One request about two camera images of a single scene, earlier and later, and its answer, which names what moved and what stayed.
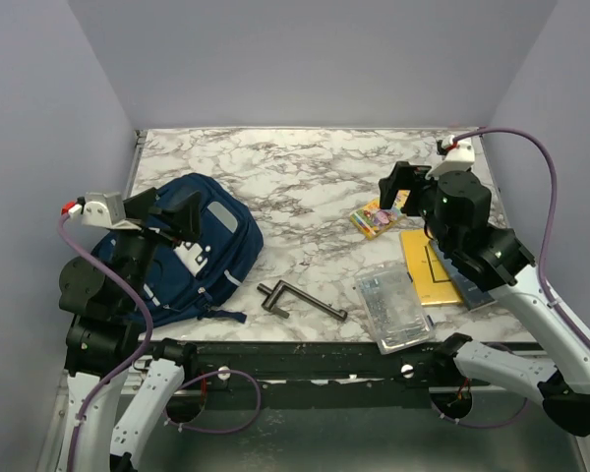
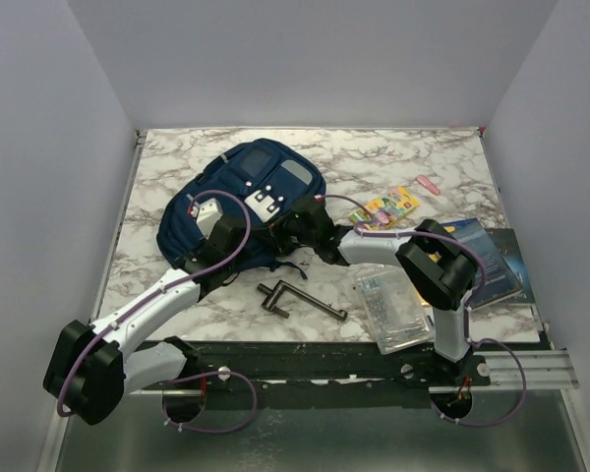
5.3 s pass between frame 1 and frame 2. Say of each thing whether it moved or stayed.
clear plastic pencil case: stayed
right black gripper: moved
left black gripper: moved
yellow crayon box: stayed
